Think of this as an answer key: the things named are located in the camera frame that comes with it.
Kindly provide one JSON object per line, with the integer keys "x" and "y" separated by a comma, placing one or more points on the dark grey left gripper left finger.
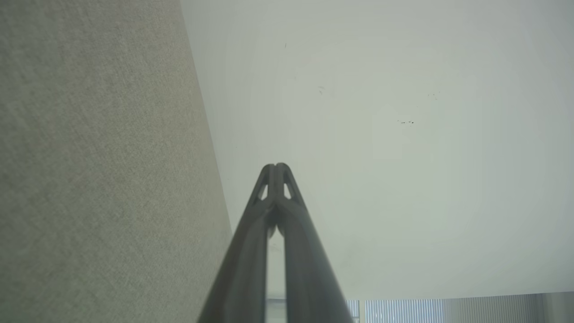
{"x": 244, "y": 269}

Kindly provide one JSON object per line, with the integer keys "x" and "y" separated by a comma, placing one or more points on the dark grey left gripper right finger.
{"x": 305, "y": 273}

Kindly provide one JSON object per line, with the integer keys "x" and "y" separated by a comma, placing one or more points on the white vertical window blinds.
{"x": 426, "y": 312}

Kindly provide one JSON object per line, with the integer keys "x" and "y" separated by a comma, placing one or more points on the grey fabric sofa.
{"x": 98, "y": 170}

